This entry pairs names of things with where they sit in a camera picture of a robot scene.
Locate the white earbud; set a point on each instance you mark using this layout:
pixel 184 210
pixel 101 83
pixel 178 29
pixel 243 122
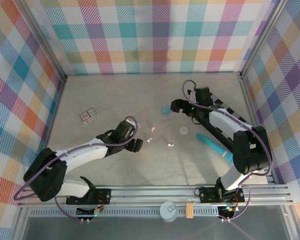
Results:
pixel 170 144
pixel 149 140

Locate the teal earbud charging case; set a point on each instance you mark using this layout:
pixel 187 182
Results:
pixel 165 109

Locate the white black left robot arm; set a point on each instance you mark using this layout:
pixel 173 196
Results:
pixel 85 152

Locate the black grey checkerboard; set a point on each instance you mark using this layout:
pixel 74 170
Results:
pixel 221 103

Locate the small playing card box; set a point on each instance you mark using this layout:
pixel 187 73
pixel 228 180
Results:
pixel 88 115

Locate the teal cylindrical bottle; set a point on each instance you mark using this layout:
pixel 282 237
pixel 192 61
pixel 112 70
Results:
pixel 210 143

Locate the silver tin can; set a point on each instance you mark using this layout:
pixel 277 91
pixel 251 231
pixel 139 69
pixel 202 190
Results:
pixel 169 212

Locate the small wooden block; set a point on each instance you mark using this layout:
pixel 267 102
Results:
pixel 189 211

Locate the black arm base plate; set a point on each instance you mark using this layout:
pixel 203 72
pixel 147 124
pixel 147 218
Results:
pixel 207 195
pixel 102 196

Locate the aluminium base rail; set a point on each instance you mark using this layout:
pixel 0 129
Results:
pixel 152 195

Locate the aluminium side rail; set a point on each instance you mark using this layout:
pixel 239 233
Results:
pixel 60 92

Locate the aluminium frame post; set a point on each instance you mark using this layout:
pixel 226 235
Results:
pixel 40 37
pixel 262 37

